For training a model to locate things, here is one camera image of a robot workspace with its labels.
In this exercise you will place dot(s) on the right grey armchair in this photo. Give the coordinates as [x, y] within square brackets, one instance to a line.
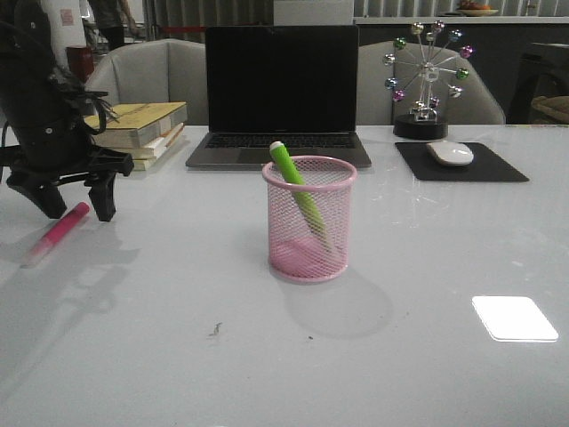
[384, 92]

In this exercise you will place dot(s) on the pink highlighter pen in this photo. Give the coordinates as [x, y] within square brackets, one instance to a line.
[54, 235]

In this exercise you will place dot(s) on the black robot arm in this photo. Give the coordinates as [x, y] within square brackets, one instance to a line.
[54, 119]

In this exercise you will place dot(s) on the bottom yellow book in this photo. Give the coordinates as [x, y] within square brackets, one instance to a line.
[145, 164]

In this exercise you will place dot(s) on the left grey armchair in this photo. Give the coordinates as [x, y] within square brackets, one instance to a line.
[157, 71]

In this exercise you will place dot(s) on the person in background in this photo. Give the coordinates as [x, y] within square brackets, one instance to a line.
[108, 16]

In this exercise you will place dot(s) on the black mouse pad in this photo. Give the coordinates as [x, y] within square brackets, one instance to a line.
[486, 166]

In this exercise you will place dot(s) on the pink mesh pen holder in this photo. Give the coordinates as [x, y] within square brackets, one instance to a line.
[308, 223]

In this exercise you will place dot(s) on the white computer mouse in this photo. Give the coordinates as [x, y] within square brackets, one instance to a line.
[450, 153]

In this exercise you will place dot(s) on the top yellow book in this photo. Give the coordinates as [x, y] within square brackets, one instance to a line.
[136, 124]

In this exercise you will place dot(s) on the middle cream book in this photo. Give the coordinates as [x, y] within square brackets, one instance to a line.
[158, 146]

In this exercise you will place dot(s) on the red bin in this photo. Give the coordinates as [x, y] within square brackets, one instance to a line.
[80, 61]

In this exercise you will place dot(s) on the yellow book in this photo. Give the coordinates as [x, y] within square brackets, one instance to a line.
[136, 124]
[145, 164]

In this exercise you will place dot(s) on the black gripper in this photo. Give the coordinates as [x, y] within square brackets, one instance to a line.
[99, 164]

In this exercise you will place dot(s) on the ferris wheel desk ornament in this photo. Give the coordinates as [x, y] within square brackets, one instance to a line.
[423, 120]

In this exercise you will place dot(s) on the grey armchair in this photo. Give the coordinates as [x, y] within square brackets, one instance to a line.
[157, 71]
[384, 92]

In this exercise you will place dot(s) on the dark grey open laptop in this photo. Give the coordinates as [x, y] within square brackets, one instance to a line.
[294, 84]

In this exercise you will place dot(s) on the fruit bowl on counter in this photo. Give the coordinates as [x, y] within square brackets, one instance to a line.
[475, 9]

